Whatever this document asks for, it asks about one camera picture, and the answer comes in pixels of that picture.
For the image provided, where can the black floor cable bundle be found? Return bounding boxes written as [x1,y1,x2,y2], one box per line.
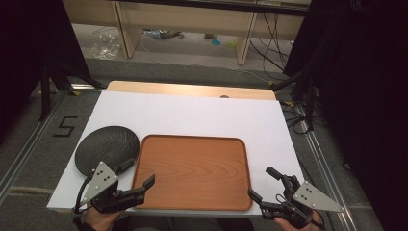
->
[280,100,317,135]

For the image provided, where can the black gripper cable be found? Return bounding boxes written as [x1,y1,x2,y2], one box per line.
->
[72,174,95,216]

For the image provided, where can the brown wooden tray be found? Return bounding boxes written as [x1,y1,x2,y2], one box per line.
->
[131,134,254,212]

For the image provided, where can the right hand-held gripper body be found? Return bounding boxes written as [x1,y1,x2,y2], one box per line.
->
[260,174,344,230]

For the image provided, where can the black curtain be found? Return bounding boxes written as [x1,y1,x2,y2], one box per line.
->
[0,0,92,142]
[283,0,408,231]

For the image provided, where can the metal floor rail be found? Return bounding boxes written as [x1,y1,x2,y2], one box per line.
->
[293,102,362,231]
[0,84,97,201]

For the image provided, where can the hanging black cables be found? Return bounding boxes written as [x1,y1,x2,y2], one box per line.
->
[249,13,292,73]

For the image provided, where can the person's left hand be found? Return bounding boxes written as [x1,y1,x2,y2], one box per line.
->
[84,206,126,231]

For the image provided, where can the black round placemat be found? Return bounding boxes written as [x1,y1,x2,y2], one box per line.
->
[74,125,141,177]

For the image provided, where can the light wooden table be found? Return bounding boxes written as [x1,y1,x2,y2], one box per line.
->
[105,80,277,101]

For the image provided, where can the white table sheet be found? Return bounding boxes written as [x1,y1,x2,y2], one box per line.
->
[46,90,306,217]

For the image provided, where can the clear crumpled plastic bag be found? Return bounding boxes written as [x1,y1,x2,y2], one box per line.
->
[90,31,121,61]

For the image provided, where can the person's right hand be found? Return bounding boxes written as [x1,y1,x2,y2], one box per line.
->
[273,212,325,231]

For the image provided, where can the black metal stand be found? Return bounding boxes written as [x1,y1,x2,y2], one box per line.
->
[271,70,318,132]
[38,59,105,122]

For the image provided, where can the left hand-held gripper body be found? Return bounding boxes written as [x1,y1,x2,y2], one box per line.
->
[77,161,146,215]

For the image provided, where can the crumpled shiny wrapper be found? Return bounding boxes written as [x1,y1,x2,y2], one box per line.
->
[142,28,186,40]

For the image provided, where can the beige wooden shelf unit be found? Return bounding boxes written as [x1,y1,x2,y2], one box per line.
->
[62,0,311,66]

